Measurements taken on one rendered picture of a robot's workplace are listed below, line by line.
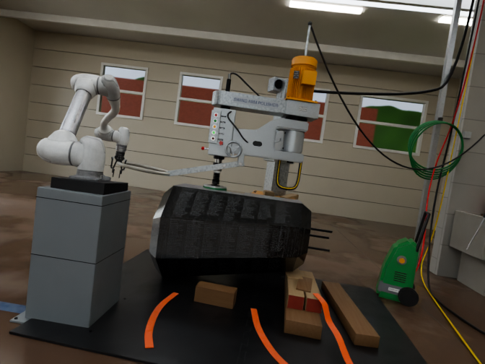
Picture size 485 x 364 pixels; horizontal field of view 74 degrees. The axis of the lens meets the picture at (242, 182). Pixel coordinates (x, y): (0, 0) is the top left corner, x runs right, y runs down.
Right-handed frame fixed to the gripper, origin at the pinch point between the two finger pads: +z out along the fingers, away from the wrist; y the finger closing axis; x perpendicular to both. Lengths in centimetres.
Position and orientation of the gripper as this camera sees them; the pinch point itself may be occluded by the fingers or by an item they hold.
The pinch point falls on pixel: (116, 173)
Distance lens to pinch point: 307.0
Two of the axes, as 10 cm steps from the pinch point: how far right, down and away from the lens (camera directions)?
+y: 9.3, 1.7, 3.3
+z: -2.1, 9.8, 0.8
